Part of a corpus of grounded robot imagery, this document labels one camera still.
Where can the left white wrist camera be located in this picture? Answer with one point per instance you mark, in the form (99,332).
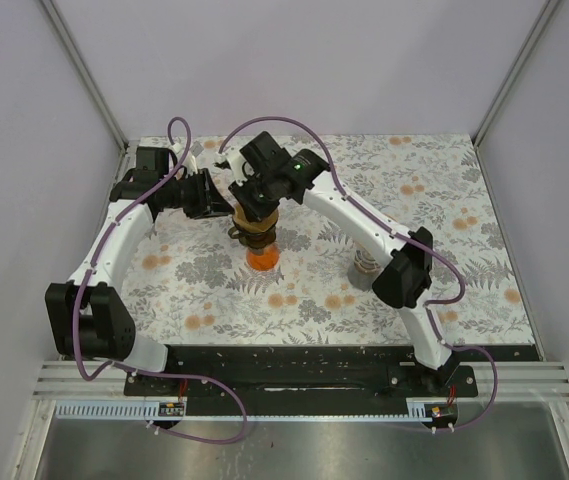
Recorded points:
(186,159)

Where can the glass of orange liquid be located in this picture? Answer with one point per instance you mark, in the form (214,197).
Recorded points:
(264,259)

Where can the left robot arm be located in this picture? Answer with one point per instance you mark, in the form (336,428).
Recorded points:
(88,318)

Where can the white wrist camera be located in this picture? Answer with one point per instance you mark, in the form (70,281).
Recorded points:
(186,159)
(237,164)

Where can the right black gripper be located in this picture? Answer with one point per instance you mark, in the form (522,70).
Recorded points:
(240,192)

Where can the floral tablecloth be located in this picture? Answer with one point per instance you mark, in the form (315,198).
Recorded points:
(189,282)

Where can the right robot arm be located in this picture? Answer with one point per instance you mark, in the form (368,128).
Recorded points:
(266,173)

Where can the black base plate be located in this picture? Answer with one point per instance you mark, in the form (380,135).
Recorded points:
(380,369)

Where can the white slotted cable duct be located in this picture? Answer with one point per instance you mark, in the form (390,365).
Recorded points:
(224,409)

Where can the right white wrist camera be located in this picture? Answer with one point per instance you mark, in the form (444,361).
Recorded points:
(237,164)

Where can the dark green dripper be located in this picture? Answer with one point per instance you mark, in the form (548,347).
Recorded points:
(253,240)

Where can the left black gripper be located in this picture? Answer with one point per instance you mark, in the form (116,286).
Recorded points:
(209,201)

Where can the glass coffee carafe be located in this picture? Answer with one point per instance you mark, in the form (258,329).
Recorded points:
(363,271)

